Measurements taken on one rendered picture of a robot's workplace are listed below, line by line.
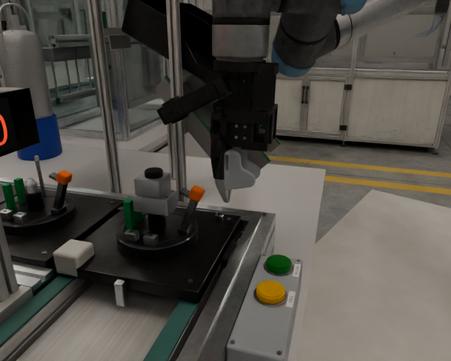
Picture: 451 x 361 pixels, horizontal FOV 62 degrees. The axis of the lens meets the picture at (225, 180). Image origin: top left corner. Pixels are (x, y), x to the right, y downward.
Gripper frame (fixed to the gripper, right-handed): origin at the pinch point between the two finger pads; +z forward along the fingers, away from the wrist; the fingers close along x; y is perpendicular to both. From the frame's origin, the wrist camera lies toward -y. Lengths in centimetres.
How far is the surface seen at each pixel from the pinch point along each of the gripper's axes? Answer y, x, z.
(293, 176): 5, 65, 21
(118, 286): -11.7, -12.8, 11.1
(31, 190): -36.9, -0.5, 4.4
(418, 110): 102, 406, 56
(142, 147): -59, 80, 22
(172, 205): -8.7, -0.1, 3.3
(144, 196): -12.9, -1.6, 1.7
